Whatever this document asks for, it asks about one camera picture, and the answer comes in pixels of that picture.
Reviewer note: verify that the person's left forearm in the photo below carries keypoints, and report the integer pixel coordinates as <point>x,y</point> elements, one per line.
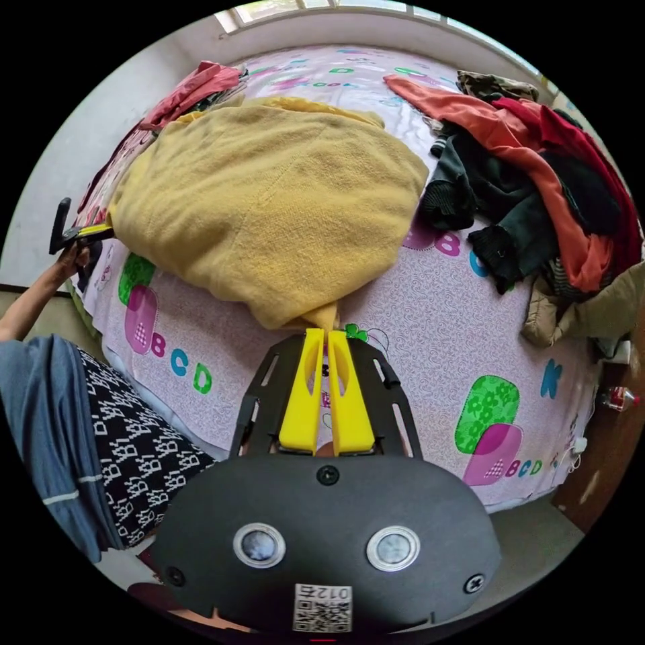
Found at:
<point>30,302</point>

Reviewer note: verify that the person's right hand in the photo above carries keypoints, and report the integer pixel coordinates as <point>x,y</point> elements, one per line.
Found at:
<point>211,619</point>

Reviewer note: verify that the large pile of clothes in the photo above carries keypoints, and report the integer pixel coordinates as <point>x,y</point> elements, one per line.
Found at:
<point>534,181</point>

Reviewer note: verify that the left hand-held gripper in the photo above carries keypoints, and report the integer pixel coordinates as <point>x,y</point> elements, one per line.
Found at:
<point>93,262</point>

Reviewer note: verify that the small pile of clothes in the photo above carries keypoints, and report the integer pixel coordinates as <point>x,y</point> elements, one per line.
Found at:
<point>201,88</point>

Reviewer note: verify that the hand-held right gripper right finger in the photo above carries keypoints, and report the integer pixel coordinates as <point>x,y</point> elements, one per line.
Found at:
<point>353,413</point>

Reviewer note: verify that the person's left hand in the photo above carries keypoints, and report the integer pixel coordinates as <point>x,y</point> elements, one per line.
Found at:
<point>73,259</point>

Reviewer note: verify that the person's body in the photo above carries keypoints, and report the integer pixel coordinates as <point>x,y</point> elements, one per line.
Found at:
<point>101,433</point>

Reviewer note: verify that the wooden cupboard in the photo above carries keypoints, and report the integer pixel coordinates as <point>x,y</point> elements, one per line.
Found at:
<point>599,453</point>

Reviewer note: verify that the bed with pink printed sheet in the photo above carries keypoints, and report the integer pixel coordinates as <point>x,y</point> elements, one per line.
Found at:
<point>433,312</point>

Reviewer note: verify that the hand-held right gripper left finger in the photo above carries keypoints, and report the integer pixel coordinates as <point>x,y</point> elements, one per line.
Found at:
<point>298,403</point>

